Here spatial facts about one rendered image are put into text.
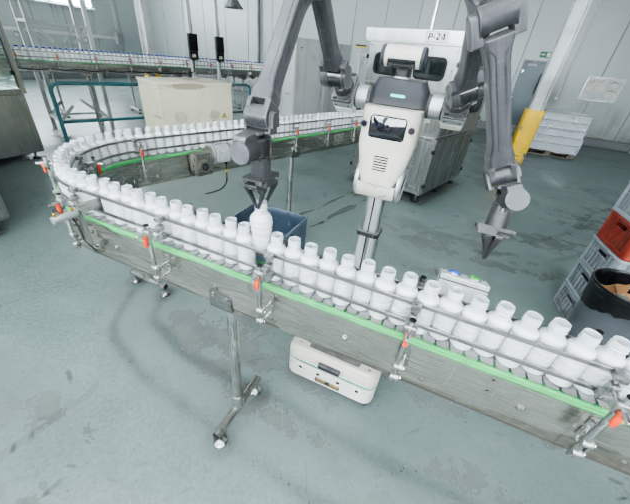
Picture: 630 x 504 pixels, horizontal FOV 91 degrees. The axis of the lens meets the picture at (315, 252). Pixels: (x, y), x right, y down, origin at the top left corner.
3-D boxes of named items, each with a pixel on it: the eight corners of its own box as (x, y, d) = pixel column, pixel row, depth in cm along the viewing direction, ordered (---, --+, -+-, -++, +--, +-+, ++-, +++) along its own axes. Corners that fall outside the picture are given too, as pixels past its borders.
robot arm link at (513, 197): (515, 163, 87) (481, 172, 90) (531, 158, 76) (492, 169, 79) (523, 204, 89) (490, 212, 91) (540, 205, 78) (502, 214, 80)
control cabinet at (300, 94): (301, 135, 734) (307, 38, 631) (316, 140, 707) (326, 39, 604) (275, 139, 680) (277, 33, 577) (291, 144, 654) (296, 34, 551)
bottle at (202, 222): (208, 244, 117) (204, 204, 108) (218, 250, 114) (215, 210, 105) (195, 250, 113) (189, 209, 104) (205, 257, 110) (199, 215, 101)
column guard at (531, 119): (503, 162, 694) (526, 108, 635) (502, 158, 725) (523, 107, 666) (523, 165, 682) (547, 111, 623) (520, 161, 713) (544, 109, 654)
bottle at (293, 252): (304, 281, 103) (308, 239, 94) (291, 289, 99) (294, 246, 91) (292, 273, 107) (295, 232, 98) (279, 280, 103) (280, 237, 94)
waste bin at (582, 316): (549, 370, 208) (606, 298, 173) (538, 327, 243) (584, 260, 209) (631, 399, 194) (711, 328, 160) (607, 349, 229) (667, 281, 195)
